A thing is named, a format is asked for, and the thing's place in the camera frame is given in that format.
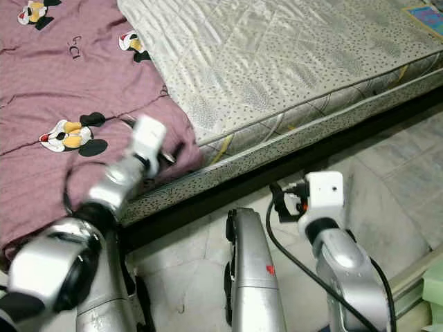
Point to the green fluffy cloth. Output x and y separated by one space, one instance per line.
432 285

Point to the silver left robot leg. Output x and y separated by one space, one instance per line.
107 312

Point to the dark bed frame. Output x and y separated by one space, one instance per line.
284 160

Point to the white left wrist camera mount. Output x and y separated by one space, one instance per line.
149 135

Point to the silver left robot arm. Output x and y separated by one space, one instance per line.
97 214

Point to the metal wardrobe floor rail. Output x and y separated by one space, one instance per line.
407 282

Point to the silver right robot leg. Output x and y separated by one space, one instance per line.
252 277

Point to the purple cartoon print blanket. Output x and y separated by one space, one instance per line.
55 83

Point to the silver robot leg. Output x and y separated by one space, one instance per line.
252 277
107 312

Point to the white quilted mattress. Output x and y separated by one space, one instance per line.
270 62

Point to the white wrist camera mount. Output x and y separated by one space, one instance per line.
149 135
322 197

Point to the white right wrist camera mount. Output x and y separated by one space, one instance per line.
322 197

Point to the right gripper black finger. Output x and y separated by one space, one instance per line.
275 195

